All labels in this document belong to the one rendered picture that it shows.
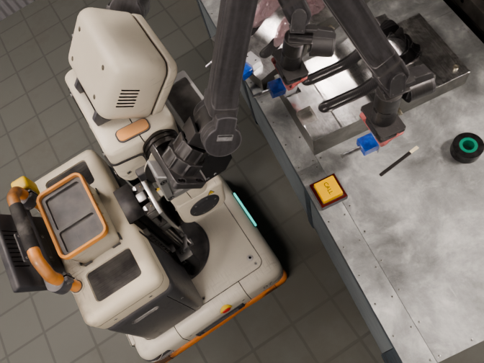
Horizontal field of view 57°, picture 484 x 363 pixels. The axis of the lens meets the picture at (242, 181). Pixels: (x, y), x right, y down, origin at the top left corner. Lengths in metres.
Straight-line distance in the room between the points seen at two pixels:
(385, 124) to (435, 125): 0.34
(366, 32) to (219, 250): 1.18
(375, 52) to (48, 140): 2.18
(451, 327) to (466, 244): 0.22
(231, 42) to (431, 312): 0.81
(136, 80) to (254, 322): 1.37
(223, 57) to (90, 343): 1.72
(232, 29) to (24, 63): 2.56
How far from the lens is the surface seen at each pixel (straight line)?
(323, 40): 1.16
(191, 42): 2.79
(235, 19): 0.77
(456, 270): 1.27
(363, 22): 0.88
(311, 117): 1.33
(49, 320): 2.39
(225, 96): 0.84
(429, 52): 1.49
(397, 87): 0.99
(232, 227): 1.84
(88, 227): 1.32
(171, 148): 0.92
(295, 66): 1.22
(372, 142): 1.20
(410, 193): 1.31
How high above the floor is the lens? 2.00
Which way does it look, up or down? 64 degrees down
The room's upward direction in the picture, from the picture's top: 24 degrees counter-clockwise
